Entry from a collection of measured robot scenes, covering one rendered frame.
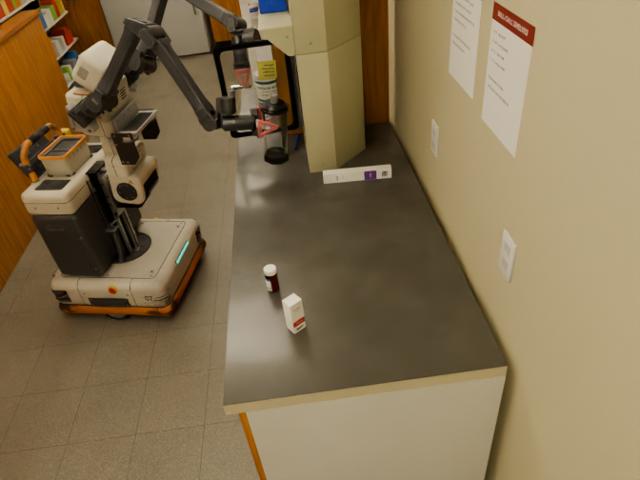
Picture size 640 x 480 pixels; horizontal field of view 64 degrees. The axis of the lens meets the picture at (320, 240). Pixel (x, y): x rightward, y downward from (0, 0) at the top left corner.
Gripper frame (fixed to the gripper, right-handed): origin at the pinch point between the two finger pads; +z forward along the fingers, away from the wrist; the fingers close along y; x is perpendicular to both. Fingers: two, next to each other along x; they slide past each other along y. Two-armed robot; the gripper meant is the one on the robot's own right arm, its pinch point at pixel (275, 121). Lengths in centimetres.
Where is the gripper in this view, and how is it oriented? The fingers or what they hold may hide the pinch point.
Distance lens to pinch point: 200.6
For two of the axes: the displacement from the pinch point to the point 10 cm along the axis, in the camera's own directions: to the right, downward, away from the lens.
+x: 0.0, 7.7, 6.3
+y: -0.9, -6.3, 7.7
